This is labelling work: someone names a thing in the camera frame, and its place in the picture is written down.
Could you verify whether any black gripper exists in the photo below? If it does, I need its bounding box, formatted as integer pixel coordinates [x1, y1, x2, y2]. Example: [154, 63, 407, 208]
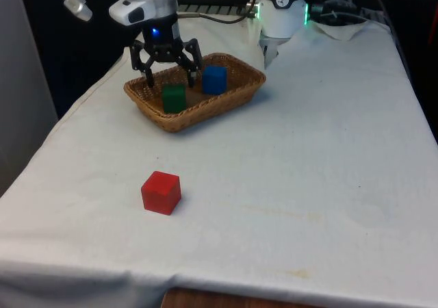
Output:
[129, 12, 203, 89]

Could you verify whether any wicker basket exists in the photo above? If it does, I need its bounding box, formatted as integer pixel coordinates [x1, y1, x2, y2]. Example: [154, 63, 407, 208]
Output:
[123, 52, 268, 133]

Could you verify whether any green cube block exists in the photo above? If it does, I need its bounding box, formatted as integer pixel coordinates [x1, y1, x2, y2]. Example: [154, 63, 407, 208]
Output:
[161, 84, 188, 114]

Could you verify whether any blue cube block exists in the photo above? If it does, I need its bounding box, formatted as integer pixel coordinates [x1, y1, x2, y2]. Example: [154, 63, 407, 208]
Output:
[201, 65, 229, 95]

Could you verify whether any red cube block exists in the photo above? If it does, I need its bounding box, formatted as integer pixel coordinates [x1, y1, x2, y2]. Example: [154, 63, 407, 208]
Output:
[140, 170, 182, 216]

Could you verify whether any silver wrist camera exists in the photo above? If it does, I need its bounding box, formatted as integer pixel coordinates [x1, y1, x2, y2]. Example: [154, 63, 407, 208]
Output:
[108, 0, 146, 27]

